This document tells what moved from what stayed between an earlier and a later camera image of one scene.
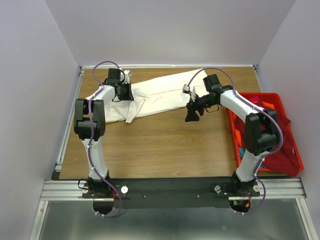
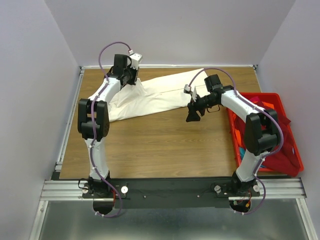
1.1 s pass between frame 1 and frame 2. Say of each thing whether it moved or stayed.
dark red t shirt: stayed
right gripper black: stayed
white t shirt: stayed
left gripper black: moved
